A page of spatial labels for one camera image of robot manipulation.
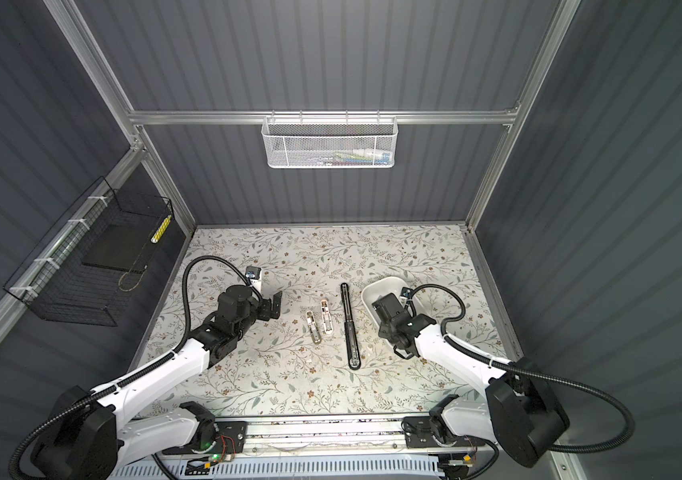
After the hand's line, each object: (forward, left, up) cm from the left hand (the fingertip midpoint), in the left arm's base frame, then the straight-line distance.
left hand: (264, 290), depth 85 cm
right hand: (-9, -38, -9) cm, 40 cm away
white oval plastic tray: (+6, -36, -12) cm, 38 cm away
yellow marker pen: (+13, +27, +13) cm, 33 cm away
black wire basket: (0, +41, +13) cm, 43 cm away
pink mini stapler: (-4, -17, -14) cm, 23 cm away
